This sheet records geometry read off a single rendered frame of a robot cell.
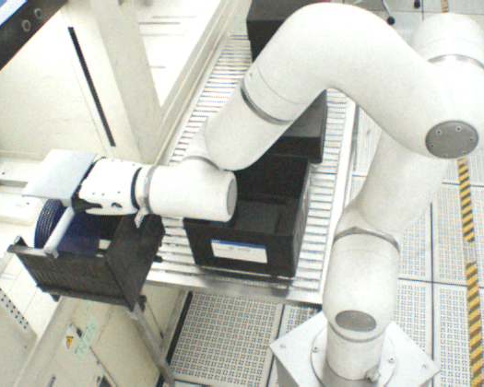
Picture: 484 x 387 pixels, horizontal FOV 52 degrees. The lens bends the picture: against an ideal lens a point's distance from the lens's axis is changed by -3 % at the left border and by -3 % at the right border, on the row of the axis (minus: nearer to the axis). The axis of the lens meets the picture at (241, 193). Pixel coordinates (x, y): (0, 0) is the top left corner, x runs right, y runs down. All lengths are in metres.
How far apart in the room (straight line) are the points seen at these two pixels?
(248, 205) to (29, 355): 0.71
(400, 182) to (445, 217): 1.84
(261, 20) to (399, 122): 1.33
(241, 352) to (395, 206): 1.45
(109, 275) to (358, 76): 0.59
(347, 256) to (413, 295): 1.40
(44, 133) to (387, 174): 1.13
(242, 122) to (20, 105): 1.00
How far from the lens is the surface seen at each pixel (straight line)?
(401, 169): 0.69
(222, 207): 0.82
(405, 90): 0.56
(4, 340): 1.18
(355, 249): 0.86
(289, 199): 1.50
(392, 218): 0.75
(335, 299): 0.83
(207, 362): 2.10
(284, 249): 1.24
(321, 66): 0.60
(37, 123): 1.59
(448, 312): 2.23
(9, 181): 1.65
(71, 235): 1.10
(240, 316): 2.17
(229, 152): 0.72
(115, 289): 1.00
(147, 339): 1.74
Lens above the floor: 1.86
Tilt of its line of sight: 46 degrees down
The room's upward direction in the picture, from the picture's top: 9 degrees counter-clockwise
